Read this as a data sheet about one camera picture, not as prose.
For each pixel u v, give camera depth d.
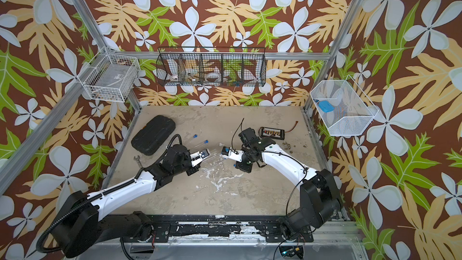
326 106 0.85
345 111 0.82
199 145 1.03
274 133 1.05
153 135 0.99
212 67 0.97
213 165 0.94
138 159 0.96
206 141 1.03
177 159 0.64
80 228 0.40
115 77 0.86
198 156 0.70
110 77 0.86
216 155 0.97
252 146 0.61
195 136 1.05
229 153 0.73
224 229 0.75
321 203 0.43
